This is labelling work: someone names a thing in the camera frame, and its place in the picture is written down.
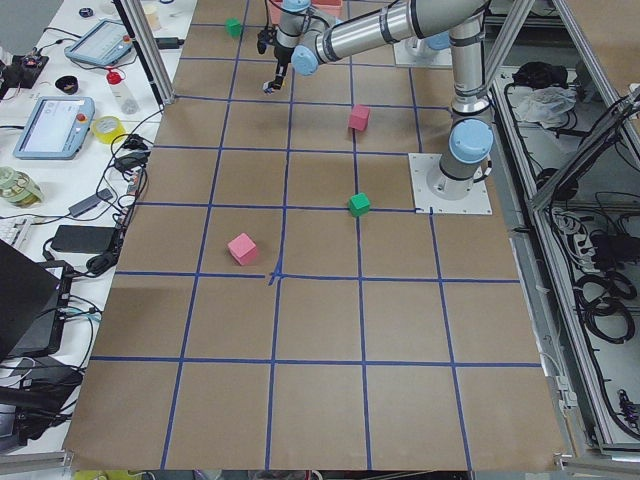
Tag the pink plastic bin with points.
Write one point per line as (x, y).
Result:
(331, 7)

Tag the white crumpled cloth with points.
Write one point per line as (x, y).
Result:
(548, 106)

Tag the teach pendant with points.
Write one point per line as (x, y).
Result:
(56, 128)
(103, 45)

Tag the pink cube near bases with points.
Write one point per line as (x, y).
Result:
(359, 117)

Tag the black bowl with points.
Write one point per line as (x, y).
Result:
(67, 84)

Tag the teach pendant near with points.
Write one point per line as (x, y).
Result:
(56, 128)

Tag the green cube far corner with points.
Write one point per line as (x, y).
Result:
(233, 27)

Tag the pink cube near edge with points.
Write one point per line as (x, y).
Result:
(243, 249)

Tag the aluminium frame post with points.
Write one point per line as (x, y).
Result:
(132, 15)

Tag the yellow tape roll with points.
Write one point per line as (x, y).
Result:
(108, 129)

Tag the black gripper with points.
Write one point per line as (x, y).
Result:
(282, 61)

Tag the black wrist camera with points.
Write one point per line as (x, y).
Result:
(265, 38)

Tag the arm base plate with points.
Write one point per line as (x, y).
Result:
(435, 193)
(403, 58)

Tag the green cube near base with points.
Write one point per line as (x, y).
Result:
(359, 204)

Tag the clear bottle red cap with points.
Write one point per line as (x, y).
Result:
(122, 94)

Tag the teach pendant far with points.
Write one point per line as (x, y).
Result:
(103, 45)

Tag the green glass jar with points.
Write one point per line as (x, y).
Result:
(18, 189)

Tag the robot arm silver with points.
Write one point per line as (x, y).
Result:
(305, 37)
(429, 46)

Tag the black laptop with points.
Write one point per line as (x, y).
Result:
(33, 296)

